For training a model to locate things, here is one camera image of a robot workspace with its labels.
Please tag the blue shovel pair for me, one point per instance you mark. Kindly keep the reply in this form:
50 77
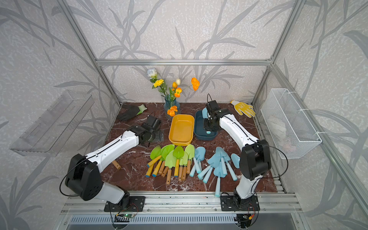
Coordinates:
202 156
197 160

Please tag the blue plastic shovel front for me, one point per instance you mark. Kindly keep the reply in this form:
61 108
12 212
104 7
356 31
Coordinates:
218 178

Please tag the aluminium frame rail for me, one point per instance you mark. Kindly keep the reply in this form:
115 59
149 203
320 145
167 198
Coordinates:
185 202

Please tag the light green shovel wooden handle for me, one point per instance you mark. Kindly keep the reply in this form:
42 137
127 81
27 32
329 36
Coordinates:
182 167

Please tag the glass flower vase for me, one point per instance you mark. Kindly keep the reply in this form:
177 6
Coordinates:
171 107

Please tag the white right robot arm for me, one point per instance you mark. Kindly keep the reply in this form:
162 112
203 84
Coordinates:
255 159

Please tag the green pointed shovel yellow handle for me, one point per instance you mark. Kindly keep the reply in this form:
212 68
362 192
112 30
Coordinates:
178 153

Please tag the yellow storage box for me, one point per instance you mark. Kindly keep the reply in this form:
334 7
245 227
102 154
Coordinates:
182 130

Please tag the light green square shovel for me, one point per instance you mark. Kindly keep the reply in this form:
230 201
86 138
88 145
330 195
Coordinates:
170 162

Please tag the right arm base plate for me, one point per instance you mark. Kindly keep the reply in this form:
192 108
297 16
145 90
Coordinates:
235 203

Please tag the black green work glove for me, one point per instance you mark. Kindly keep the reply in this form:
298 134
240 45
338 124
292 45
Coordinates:
131 111

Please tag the blue plastic shovel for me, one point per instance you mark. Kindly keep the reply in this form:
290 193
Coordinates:
236 160
202 174
213 162
218 178
225 164

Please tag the dark teal storage box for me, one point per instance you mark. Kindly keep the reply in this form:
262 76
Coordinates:
199 131

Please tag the artificial flower bouquet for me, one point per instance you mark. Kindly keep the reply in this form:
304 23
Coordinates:
173 90

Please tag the white wire mesh basket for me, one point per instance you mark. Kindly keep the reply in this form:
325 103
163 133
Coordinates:
292 132

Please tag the green rake wooden handle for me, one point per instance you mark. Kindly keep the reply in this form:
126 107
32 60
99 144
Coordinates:
117 165

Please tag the clear plastic wall shelf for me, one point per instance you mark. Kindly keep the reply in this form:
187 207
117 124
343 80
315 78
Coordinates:
47 136

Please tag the yellow dotted work glove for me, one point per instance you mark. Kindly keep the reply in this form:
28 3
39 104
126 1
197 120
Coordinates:
243 109

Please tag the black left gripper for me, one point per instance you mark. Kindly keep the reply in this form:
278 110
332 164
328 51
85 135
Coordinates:
158 138

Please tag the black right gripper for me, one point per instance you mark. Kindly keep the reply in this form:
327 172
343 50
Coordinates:
206 127

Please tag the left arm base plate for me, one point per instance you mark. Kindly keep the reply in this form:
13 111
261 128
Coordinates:
128 204

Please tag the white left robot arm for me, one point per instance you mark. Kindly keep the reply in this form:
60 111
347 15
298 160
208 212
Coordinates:
84 172

